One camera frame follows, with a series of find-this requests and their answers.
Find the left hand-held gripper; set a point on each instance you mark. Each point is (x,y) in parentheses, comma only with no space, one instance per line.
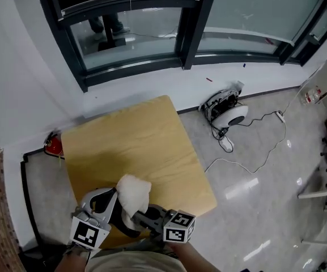
(88,232)

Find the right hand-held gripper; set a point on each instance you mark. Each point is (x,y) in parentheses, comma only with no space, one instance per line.
(178,227)

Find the white cloth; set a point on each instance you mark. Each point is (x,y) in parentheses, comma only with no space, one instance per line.
(133,193)

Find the person's right forearm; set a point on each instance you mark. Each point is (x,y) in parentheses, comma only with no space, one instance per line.
(197,258)

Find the person's left forearm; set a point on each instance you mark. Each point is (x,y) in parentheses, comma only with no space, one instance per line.
(71,261)

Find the person's beige shirt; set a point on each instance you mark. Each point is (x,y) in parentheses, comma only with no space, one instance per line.
(135,261)

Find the red fire extinguisher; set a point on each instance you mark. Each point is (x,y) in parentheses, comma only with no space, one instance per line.
(56,146)

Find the white power adapter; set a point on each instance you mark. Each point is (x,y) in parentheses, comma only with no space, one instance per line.
(225,144)

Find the white round robot device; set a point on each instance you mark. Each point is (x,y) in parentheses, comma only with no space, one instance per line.
(234,115)

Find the white power strip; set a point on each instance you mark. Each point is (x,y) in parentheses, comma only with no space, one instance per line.
(280,116)

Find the clear plastic bottle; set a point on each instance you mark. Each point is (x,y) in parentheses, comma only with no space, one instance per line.
(312,96)

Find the black window frame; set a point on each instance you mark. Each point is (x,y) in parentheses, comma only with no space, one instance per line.
(193,24)

